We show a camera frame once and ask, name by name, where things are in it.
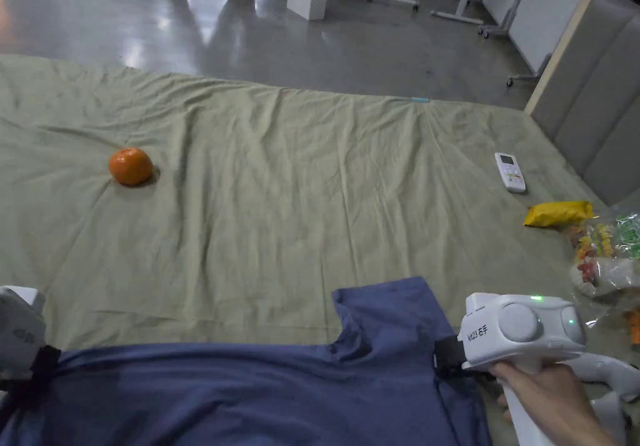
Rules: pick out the bed with pale green sheet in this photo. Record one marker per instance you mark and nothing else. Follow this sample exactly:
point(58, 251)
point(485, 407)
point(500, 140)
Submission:
point(300, 191)

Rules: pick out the white remote control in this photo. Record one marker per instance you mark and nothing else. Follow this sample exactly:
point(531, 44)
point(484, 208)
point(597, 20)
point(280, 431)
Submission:
point(510, 172)

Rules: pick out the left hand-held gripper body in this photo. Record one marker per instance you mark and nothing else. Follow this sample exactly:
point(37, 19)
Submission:
point(17, 326)

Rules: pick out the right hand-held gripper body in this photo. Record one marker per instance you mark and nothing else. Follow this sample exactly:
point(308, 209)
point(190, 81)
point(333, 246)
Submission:
point(520, 326)

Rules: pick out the clear bag of colourful snacks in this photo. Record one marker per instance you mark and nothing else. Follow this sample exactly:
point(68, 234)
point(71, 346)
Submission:
point(605, 251)

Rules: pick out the dark blue shirt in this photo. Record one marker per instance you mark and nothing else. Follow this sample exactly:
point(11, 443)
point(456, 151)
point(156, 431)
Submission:
point(250, 396)

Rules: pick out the white hand controller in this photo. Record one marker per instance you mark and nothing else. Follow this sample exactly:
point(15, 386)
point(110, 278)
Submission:
point(607, 371)

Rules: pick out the yellow snack bag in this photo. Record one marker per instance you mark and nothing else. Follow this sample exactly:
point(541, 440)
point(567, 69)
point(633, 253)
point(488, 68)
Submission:
point(557, 213)

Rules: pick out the person's right hand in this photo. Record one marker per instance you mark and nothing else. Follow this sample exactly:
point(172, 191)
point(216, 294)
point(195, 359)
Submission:
point(555, 396)

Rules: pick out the orange fruit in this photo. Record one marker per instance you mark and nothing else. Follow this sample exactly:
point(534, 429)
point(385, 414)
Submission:
point(131, 167)

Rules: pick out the grey padded headboard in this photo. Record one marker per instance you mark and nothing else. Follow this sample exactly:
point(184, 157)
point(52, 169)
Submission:
point(595, 95)

